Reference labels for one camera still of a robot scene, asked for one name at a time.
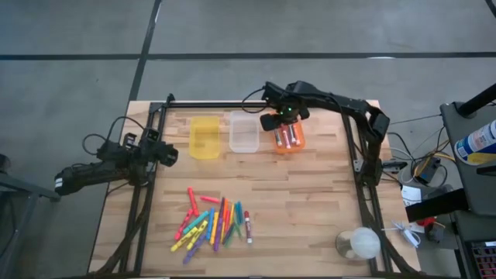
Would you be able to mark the green Expo whiteboard marker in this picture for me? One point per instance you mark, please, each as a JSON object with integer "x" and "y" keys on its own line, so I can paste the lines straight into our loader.
{"x": 293, "y": 135}

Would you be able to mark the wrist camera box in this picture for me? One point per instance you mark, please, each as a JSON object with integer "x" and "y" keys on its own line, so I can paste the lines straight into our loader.
{"x": 152, "y": 135}
{"x": 288, "y": 109}

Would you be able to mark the blue slim highlighter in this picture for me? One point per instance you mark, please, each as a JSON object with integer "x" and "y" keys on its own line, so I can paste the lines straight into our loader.
{"x": 240, "y": 212}
{"x": 236, "y": 213}

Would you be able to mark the black flat bar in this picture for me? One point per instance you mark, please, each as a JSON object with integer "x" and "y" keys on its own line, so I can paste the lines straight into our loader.
{"x": 436, "y": 205}

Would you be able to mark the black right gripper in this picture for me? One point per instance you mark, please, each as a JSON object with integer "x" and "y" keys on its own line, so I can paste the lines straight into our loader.
{"x": 294, "y": 114}

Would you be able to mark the black aluminium table frame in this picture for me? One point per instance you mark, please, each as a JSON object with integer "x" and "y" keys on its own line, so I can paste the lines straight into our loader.
{"x": 252, "y": 104}

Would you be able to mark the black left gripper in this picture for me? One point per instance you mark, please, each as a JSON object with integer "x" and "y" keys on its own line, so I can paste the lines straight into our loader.
{"x": 168, "y": 155}

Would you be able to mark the yellow translucent plastic bin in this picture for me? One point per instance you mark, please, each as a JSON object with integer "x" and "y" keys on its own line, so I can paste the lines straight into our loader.
{"x": 204, "y": 143}

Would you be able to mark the orange Expo whiteboard marker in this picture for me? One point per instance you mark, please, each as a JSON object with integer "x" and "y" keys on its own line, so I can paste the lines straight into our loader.
{"x": 298, "y": 135}

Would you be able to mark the orange slim highlighter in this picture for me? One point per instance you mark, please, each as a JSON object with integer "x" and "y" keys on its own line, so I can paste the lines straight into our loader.
{"x": 225, "y": 211}

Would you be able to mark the blue white yellow spray can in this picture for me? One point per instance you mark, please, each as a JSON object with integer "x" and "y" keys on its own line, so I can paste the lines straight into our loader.
{"x": 478, "y": 143}

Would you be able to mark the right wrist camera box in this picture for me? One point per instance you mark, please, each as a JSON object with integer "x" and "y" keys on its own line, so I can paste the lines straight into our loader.
{"x": 288, "y": 109}

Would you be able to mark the red slim highlighter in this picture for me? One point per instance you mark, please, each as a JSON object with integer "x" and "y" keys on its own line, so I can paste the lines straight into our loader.
{"x": 227, "y": 226}

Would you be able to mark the blue chunky highlighter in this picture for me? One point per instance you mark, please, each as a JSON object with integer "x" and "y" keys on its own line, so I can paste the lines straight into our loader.
{"x": 210, "y": 224}

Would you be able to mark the pink chunky highlighter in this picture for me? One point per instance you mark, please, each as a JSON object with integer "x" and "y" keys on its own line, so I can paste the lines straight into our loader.
{"x": 183, "y": 224}
{"x": 192, "y": 201}

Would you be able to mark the purple chunky highlighter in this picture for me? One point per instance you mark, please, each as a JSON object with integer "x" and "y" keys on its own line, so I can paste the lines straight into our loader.
{"x": 192, "y": 251}
{"x": 218, "y": 238}

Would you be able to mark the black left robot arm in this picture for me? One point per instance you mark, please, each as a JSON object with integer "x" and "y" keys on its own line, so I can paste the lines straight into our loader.
{"x": 97, "y": 170}

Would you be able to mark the small red object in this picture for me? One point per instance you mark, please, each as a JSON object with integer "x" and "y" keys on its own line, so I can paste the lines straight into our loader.
{"x": 426, "y": 222}

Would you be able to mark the orange translucent plastic bin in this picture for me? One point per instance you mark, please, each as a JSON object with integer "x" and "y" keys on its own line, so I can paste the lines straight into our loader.
{"x": 290, "y": 150}

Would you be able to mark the teal chunky highlighter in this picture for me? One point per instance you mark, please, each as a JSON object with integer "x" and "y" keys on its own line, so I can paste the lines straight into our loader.
{"x": 195, "y": 222}

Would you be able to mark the purple slim highlighter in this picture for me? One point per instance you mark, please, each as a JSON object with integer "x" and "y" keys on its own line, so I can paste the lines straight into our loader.
{"x": 226, "y": 236}
{"x": 222, "y": 205}

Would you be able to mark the yellow chunky highlighter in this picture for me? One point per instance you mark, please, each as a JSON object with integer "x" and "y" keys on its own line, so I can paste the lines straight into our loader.
{"x": 184, "y": 245}
{"x": 197, "y": 235}

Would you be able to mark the clear plastic bin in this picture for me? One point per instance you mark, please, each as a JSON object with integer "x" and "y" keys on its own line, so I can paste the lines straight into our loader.
{"x": 244, "y": 135}

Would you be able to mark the round silver and white container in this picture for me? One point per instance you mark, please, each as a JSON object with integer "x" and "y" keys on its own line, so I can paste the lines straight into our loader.
{"x": 358, "y": 243}

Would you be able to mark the grey side table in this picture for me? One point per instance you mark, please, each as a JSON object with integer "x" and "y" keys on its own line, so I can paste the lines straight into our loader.
{"x": 470, "y": 182}

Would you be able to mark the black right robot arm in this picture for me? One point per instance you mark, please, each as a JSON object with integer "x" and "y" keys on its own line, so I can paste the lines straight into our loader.
{"x": 348, "y": 105}

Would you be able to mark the grey metal stand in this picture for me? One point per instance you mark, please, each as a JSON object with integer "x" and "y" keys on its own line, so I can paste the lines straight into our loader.
{"x": 19, "y": 190}

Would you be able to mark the yellow slim highlighter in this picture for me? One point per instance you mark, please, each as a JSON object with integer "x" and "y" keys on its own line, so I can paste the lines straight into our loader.
{"x": 214, "y": 233}
{"x": 231, "y": 215}

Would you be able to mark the white paper sheet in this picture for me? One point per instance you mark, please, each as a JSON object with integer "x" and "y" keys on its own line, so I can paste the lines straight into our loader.
{"x": 410, "y": 193}

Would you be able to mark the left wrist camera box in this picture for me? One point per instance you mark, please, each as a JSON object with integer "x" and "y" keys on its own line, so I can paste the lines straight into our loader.
{"x": 152, "y": 135}

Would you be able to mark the black pole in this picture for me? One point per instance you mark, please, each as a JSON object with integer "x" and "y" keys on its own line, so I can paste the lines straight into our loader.
{"x": 478, "y": 101}

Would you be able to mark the black crate with pink labels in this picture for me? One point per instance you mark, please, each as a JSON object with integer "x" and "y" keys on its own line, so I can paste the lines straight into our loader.
{"x": 484, "y": 259}

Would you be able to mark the dark blue power box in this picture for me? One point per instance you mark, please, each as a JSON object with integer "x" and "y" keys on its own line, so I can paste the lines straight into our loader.
{"x": 426, "y": 172}

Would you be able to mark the pink slim highlighter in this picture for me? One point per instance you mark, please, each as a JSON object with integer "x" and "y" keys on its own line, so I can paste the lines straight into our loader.
{"x": 209, "y": 199}

